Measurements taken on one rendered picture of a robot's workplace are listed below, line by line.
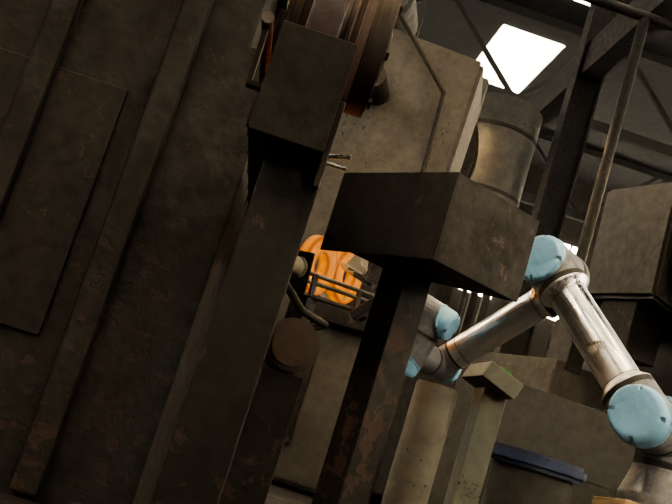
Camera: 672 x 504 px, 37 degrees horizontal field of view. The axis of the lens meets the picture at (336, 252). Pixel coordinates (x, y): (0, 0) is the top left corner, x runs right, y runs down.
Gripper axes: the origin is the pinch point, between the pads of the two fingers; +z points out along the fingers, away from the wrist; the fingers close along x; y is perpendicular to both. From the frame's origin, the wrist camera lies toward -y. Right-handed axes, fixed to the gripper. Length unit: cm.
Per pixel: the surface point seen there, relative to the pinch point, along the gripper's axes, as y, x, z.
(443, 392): -13.7, -32.8, -28.4
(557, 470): -16, -78, -53
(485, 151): 193, -752, 389
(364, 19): 45, 59, -9
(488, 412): -12, -45, -38
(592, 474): -17, -219, -28
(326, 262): -1.3, -2.5, 6.4
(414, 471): -35, -32, -34
